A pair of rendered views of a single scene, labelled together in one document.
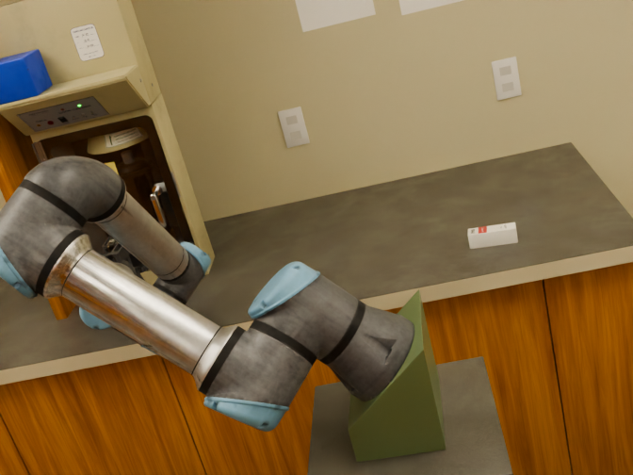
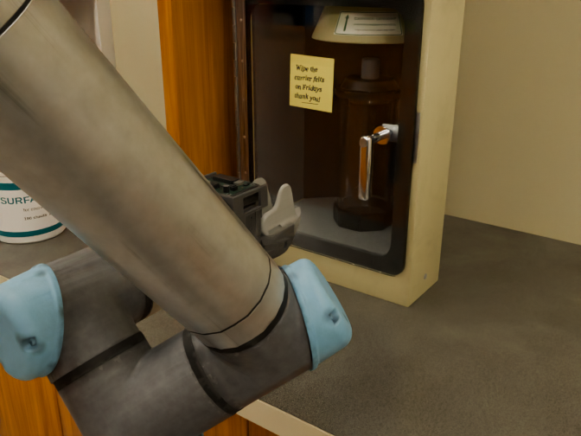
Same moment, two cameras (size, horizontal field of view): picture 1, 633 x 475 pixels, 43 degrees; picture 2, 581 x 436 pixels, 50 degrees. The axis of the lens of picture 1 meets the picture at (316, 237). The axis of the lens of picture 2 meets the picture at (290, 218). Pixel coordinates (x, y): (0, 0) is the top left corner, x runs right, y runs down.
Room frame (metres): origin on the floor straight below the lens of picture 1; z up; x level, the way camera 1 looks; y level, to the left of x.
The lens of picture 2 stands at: (1.14, 0.08, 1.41)
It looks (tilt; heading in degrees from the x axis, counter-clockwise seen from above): 22 degrees down; 28
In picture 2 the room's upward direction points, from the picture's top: straight up
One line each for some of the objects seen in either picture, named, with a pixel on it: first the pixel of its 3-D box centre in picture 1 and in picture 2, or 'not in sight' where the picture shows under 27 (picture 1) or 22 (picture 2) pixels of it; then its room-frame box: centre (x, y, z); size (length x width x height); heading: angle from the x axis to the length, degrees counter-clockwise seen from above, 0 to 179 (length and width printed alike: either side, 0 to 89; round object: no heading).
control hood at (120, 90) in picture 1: (74, 106); not in sight; (1.92, 0.47, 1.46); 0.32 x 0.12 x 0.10; 82
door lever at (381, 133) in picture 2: (159, 206); (372, 163); (1.92, 0.36, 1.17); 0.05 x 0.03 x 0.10; 171
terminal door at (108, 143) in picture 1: (119, 202); (319, 131); (1.97, 0.46, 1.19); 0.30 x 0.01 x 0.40; 81
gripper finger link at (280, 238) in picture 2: not in sight; (262, 242); (1.65, 0.38, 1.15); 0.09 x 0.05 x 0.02; 172
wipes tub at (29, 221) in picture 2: not in sight; (25, 195); (1.90, 1.04, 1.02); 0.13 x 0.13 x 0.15
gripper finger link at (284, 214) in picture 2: not in sight; (284, 208); (1.70, 0.38, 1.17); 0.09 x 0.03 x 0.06; 172
